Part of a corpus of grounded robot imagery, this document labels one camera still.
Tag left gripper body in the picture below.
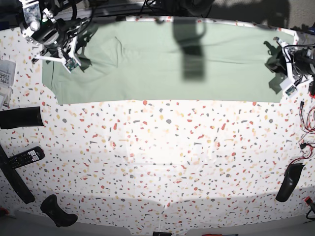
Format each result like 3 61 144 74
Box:
288 48 315 76

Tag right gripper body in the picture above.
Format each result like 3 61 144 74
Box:
31 19 74 53

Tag light green T-shirt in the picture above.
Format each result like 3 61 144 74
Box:
42 21 293 104

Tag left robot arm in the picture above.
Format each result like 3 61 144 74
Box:
273 37 315 83

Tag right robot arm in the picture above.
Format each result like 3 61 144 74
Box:
18 0 82 71

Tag black cylinder roll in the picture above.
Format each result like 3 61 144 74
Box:
0 106 44 129

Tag black TV remote control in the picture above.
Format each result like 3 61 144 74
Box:
8 146 45 169

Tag long black bar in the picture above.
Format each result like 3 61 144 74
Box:
0 147 35 204

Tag small red clip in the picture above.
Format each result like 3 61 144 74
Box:
305 197 313 205

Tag black game controller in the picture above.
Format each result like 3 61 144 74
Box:
40 194 78 227

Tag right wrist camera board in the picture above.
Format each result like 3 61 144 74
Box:
64 58 81 73

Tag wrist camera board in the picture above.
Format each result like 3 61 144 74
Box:
64 58 81 73
280 78 298 98

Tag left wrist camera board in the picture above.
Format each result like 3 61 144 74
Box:
280 78 298 98

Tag red and black wire bundle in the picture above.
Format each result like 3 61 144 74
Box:
287 100 315 170

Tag black curved handle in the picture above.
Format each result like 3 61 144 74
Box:
276 163 305 203

